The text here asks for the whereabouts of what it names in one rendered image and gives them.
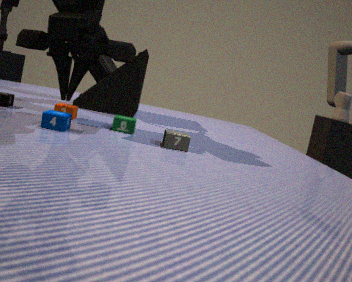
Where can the green block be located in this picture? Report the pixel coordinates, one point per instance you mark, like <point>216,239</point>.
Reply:
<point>124,124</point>

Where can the orange block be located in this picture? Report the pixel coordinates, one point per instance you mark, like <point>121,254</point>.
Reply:
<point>67,108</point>

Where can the blue block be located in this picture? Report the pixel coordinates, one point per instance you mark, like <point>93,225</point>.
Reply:
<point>56,120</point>

